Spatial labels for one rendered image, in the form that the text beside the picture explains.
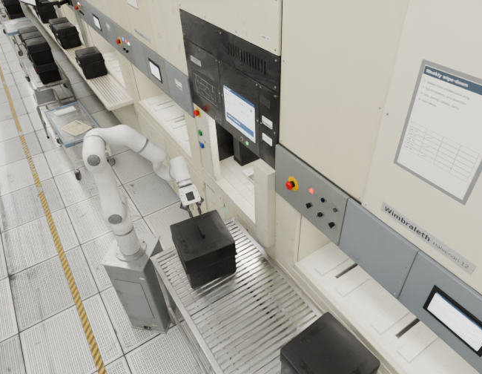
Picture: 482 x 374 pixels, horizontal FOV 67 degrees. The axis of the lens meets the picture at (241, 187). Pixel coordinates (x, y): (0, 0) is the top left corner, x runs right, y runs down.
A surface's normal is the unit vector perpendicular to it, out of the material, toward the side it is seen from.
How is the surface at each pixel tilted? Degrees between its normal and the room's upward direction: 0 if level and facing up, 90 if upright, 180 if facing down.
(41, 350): 0
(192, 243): 0
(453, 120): 90
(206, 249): 0
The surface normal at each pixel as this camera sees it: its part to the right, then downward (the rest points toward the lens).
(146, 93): 0.54, 0.53
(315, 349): -0.05, -0.76
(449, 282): -0.84, 0.39
